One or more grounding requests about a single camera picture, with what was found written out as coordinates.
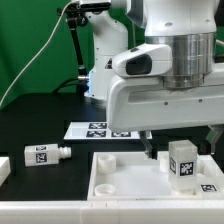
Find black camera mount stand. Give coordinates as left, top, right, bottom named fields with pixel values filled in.
left=54, top=2, right=89, bottom=96

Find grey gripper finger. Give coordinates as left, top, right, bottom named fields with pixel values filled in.
left=206, top=124, right=224, bottom=154

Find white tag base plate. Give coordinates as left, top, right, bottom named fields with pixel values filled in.
left=63, top=121, right=154, bottom=142

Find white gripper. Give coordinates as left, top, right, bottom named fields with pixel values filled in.
left=106, top=44, right=224, bottom=158

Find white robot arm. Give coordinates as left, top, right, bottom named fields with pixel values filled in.
left=106, top=0, right=224, bottom=158

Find white cable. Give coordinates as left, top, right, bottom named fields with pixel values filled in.
left=0, top=0, right=78, bottom=108

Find white square tabletop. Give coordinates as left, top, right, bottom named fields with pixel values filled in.
left=87, top=151, right=224, bottom=201

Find black cables at base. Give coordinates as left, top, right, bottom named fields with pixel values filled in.
left=51, top=77, right=90, bottom=94

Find white left obstacle block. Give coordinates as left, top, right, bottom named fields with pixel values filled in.
left=0, top=157, right=11, bottom=186

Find white front obstacle rail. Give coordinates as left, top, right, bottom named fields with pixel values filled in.
left=0, top=200, right=224, bottom=224

